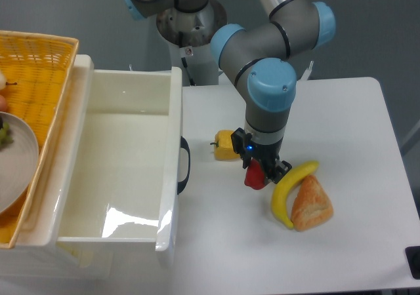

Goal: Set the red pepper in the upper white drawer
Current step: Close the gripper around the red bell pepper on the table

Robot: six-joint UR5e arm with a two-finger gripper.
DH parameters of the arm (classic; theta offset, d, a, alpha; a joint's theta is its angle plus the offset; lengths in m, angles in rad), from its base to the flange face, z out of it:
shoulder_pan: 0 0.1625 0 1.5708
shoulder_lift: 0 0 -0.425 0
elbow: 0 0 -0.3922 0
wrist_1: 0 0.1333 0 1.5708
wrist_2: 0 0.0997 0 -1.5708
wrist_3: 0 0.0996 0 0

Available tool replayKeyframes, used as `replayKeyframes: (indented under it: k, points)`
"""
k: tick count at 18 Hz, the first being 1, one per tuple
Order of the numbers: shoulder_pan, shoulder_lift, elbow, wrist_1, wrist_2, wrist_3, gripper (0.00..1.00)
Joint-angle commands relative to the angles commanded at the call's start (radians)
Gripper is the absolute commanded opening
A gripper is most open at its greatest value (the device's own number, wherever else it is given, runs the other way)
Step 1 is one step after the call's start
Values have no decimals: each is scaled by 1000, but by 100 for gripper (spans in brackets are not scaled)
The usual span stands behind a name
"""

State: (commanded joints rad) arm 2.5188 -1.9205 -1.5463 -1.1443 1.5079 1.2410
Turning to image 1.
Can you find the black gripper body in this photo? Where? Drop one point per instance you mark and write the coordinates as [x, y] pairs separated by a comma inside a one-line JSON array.
[[246, 147]]

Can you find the red bell pepper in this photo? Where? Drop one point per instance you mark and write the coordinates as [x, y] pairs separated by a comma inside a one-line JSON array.
[[254, 177]]

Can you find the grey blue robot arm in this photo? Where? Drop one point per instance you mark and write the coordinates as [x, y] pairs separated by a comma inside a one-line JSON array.
[[257, 62]]

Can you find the yellow bell pepper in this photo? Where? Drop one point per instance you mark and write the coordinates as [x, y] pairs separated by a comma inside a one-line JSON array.
[[222, 146]]

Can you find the open white upper drawer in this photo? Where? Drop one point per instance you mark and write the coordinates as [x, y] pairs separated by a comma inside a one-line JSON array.
[[123, 186]]

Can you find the white drawer cabinet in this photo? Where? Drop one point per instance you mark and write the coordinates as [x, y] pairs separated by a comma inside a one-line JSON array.
[[37, 252]]

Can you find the yellow banana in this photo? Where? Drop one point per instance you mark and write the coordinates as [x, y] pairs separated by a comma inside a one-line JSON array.
[[285, 186]]

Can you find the triangular puff pastry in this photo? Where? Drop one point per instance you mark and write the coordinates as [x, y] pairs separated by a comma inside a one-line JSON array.
[[312, 206]]

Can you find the black object at table edge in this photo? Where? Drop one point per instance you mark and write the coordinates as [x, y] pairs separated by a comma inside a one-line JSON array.
[[413, 258]]

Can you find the yellow woven basket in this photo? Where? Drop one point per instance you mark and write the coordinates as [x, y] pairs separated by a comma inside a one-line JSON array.
[[38, 68]]

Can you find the grey ribbed plate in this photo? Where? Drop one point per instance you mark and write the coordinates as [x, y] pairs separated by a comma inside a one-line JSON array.
[[19, 160]]

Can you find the green grapes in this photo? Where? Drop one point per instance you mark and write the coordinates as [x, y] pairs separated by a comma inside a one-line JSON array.
[[5, 135]]

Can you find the peach coloured fruit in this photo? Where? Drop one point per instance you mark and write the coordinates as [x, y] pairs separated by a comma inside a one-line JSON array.
[[3, 104]]

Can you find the pear with stem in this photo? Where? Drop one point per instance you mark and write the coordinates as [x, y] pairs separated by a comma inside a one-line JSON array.
[[4, 82]]

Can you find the dark blue drawer handle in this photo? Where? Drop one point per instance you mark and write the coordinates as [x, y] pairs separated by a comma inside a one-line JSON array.
[[184, 165]]

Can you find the white table bracket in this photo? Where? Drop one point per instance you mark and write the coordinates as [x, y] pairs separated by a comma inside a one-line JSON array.
[[307, 72]]

